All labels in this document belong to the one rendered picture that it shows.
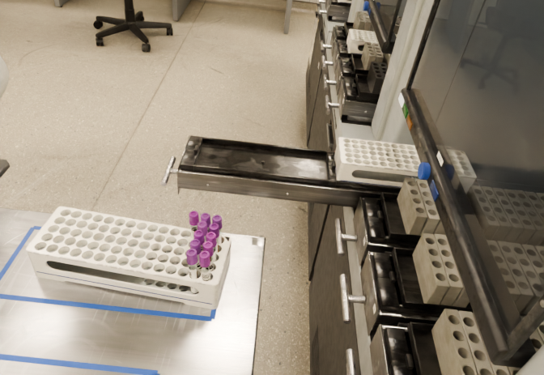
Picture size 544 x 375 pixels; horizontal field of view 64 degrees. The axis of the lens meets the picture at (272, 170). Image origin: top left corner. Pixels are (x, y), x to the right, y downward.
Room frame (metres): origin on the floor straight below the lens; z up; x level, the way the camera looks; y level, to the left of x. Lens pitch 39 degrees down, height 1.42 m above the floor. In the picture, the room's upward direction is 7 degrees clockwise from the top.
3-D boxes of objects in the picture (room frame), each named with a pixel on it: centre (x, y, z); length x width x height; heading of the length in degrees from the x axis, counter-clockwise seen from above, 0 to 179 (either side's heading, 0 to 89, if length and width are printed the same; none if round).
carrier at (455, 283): (0.49, -0.31, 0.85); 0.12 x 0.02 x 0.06; 1
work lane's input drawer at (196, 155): (0.79, -0.11, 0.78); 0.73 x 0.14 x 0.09; 92
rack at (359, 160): (0.80, -0.29, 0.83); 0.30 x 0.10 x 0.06; 92
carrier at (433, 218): (0.64, -0.31, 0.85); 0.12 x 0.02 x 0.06; 1
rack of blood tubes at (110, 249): (0.44, 0.20, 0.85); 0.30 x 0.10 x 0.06; 86
